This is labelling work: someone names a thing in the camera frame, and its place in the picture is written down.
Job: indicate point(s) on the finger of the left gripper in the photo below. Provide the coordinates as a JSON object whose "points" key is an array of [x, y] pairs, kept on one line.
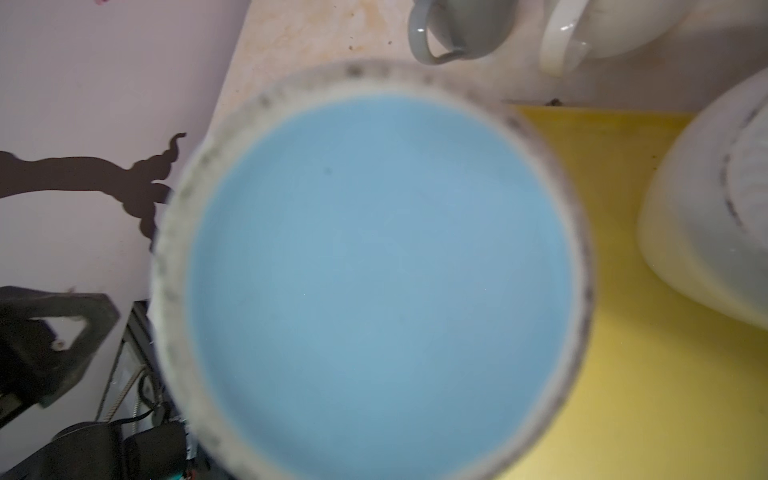
{"points": [[37, 368]]}

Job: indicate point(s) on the light blue mug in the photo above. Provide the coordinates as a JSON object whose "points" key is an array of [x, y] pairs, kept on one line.
{"points": [[372, 270]]}

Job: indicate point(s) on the grey mug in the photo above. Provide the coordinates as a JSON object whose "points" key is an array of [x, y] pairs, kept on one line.
{"points": [[440, 31]]}

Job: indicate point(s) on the cream white mug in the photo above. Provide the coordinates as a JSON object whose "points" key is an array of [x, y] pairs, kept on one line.
{"points": [[576, 30]]}

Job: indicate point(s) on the white ribbed-bottom mug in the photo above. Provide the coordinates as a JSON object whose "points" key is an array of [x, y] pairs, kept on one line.
{"points": [[703, 223]]}

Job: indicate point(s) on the yellow tray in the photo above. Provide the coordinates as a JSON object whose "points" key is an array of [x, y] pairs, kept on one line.
{"points": [[669, 389]]}

